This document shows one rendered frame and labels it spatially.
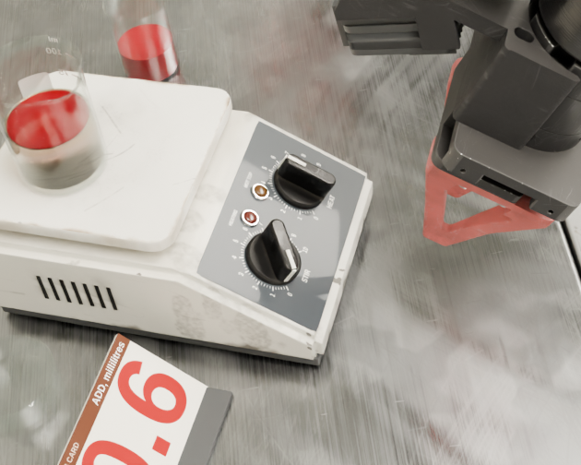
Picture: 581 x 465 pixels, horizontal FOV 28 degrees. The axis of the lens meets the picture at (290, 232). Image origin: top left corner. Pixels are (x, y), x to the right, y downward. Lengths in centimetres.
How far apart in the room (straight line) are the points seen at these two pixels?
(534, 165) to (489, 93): 4
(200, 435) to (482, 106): 23
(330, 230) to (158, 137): 11
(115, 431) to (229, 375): 8
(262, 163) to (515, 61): 21
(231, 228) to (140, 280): 6
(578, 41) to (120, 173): 26
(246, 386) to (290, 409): 3
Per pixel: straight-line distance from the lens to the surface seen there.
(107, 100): 68
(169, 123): 66
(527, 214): 56
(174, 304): 63
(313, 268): 64
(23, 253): 65
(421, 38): 52
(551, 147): 54
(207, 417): 63
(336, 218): 66
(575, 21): 50
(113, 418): 61
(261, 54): 83
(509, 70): 51
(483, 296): 67
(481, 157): 53
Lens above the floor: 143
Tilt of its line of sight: 49 degrees down
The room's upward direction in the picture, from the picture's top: 9 degrees counter-clockwise
